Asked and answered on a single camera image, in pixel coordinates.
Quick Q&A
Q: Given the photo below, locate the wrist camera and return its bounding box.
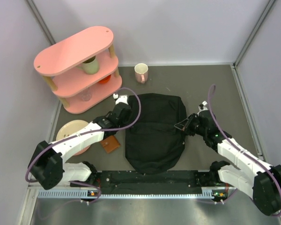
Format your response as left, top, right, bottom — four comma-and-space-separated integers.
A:
113, 93, 129, 105
199, 101, 208, 111

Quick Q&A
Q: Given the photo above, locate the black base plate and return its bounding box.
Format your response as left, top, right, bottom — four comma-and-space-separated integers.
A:
70, 170, 238, 190

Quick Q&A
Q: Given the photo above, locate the orange bowl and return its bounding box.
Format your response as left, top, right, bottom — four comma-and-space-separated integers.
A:
98, 75, 111, 84

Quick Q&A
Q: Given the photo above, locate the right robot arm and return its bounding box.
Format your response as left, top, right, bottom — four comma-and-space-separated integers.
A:
175, 110, 281, 216

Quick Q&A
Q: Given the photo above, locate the slotted cable duct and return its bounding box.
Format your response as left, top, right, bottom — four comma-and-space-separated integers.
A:
37, 189, 227, 199

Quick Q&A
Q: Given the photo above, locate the pink mug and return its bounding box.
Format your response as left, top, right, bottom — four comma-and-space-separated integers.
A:
134, 63, 148, 84

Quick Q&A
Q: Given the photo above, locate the black student backpack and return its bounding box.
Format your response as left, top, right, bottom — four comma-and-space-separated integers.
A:
125, 93, 187, 174

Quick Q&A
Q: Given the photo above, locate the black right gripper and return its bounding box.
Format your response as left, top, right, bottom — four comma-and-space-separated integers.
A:
176, 112, 207, 137

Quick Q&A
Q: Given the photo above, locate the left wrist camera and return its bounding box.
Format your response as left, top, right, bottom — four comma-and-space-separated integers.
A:
113, 93, 129, 105

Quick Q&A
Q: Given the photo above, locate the brown leather wallet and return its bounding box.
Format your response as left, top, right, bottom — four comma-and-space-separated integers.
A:
100, 135, 120, 154

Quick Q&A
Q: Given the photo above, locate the pink cream plate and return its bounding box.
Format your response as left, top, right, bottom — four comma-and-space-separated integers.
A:
55, 120, 92, 156

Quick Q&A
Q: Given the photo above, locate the clear glass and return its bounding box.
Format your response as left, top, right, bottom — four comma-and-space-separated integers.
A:
80, 90, 92, 102

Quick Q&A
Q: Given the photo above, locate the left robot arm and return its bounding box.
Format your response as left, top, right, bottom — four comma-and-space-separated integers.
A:
27, 102, 131, 190

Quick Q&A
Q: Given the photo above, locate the pink three-tier shelf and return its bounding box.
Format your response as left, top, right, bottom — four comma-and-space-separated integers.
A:
34, 26, 122, 114

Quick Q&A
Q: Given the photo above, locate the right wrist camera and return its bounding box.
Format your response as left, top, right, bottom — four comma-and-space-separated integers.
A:
199, 101, 208, 111

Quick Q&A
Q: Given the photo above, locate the green mug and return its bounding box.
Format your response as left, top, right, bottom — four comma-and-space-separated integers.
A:
76, 56, 99, 75

